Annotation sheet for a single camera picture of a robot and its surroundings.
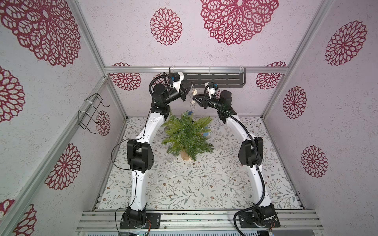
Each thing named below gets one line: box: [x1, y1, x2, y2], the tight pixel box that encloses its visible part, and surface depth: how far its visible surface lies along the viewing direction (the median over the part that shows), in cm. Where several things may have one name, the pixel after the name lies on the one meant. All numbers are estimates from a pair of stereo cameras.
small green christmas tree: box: [161, 112, 215, 162], surface depth 76 cm
